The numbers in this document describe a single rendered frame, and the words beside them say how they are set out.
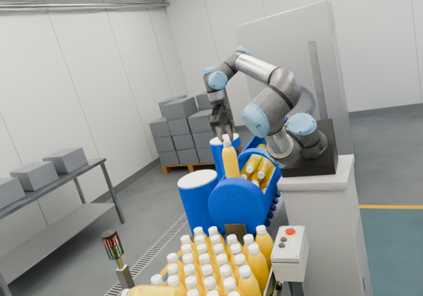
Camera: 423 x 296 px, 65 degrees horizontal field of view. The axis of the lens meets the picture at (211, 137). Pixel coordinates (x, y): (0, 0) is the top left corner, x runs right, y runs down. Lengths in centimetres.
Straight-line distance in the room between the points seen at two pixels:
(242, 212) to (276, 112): 66
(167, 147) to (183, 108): 82
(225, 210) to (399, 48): 514
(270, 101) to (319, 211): 75
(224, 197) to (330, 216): 50
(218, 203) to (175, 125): 387
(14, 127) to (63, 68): 115
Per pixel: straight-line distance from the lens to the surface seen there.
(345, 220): 169
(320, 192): 163
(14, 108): 482
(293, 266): 126
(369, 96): 649
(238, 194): 157
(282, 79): 114
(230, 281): 120
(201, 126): 518
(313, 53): 275
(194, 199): 221
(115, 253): 142
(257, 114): 109
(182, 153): 556
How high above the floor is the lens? 183
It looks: 14 degrees down
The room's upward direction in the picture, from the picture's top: 15 degrees counter-clockwise
